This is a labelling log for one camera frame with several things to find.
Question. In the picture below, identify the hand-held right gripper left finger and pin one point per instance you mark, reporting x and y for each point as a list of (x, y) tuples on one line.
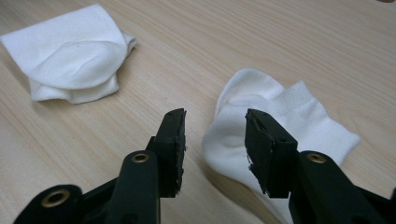
[(169, 146)]

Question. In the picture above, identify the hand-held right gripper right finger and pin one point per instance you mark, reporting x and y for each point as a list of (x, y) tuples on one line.
[(271, 155)]

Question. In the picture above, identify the white ankle sock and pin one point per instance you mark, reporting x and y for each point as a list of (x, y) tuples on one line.
[(311, 124)]

